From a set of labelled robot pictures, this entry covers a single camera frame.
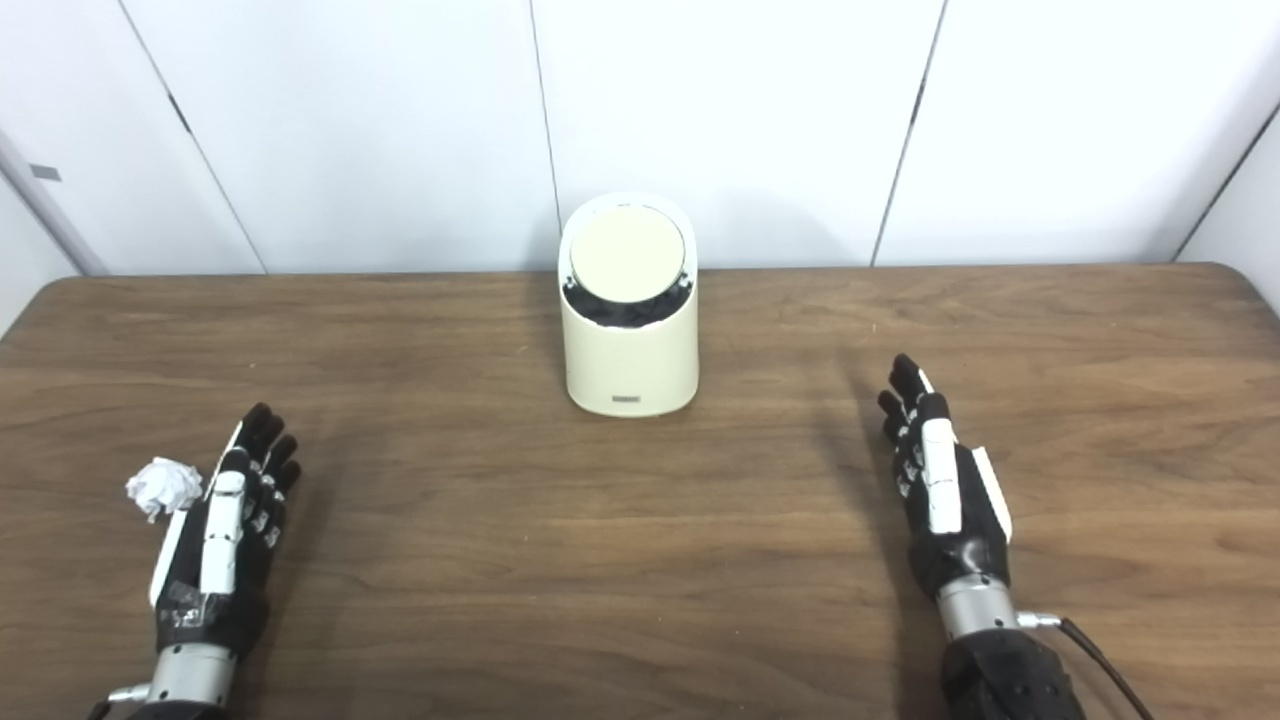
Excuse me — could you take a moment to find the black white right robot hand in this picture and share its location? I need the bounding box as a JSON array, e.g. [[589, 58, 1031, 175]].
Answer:
[[877, 353, 1013, 601]]

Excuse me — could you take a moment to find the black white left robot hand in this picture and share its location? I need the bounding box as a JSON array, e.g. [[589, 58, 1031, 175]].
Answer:
[[148, 402, 303, 661]]

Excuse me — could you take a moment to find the white paper ball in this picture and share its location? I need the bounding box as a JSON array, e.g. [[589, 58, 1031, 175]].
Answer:
[[125, 457, 204, 523]]

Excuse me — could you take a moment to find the round cream bin lid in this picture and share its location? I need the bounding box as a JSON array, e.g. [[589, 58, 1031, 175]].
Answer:
[[569, 203, 688, 301]]

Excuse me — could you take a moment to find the cream-colored bin body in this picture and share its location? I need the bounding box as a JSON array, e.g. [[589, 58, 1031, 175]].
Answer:
[[557, 192, 700, 419]]

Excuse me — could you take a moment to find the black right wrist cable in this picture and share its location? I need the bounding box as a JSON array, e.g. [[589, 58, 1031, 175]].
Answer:
[[1018, 610, 1156, 720]]

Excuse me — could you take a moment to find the grey wall corner post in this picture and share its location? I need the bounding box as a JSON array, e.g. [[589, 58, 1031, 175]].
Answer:
[[0, 130, 109, 276]]

